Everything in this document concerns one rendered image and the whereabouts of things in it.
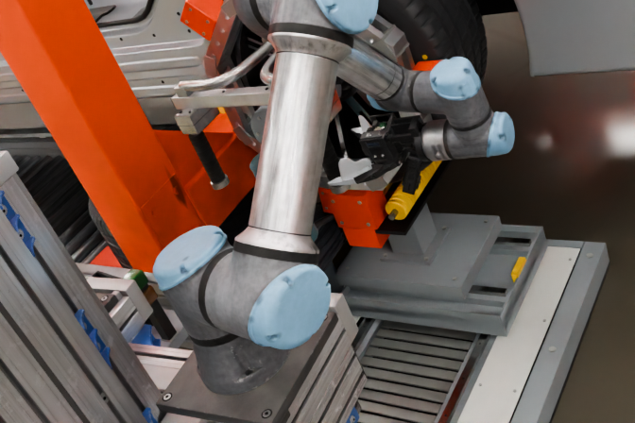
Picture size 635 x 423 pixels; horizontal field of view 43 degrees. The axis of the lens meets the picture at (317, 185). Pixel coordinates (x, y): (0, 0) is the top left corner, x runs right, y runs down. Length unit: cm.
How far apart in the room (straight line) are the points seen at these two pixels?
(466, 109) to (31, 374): 79
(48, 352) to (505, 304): 131
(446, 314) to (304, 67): 127
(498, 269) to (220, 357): 124
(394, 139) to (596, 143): 156
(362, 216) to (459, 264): 34
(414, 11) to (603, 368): 102
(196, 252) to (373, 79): 45
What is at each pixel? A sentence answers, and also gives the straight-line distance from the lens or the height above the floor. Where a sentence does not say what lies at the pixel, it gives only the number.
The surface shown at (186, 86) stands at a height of 101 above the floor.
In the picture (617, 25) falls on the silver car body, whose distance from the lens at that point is 179.
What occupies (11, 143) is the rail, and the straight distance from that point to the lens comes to 416.
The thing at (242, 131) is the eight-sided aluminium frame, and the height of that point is 76.
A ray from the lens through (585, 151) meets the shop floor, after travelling 296.
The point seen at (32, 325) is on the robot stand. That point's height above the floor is 107.
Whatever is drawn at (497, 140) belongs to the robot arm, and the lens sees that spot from 143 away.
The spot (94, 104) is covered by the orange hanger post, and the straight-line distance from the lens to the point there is 194.
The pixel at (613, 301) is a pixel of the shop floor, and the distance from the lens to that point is 237.
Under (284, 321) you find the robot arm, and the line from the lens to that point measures 105.
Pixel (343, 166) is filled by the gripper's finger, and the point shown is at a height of 87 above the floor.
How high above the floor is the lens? 163
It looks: 30 degrees down
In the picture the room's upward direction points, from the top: 23 degrees counter-clockwise
